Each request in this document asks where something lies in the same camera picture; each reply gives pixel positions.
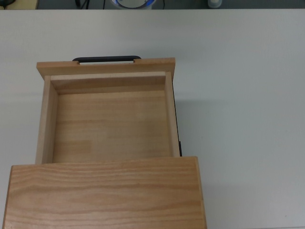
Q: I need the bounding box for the light wooden drawer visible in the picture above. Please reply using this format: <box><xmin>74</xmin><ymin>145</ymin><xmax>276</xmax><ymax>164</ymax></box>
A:
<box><xmin>35</xmin><ymin>57</ymin><xmax>179</xmax><ymax>165</ymax></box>

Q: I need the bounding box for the black metal drawer handle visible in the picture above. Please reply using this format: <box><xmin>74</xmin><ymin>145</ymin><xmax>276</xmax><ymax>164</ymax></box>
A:
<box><xmin>72</xmin><ymin>55</ymin><xmax>142</xmax><ymax>65</ymax></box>

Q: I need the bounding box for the light wooden cabinet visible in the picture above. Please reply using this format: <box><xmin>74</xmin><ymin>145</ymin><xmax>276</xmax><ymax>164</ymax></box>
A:
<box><xmin>0</xmin><ymin>156</ymin><xmax>207</xmax><ymax>229</ymax></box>

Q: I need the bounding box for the beige board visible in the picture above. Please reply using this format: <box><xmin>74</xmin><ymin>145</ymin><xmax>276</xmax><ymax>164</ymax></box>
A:
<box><xmin>0</xmin><ymin>0</ymin><xmax>39</xmax><ymax>10</ymax></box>

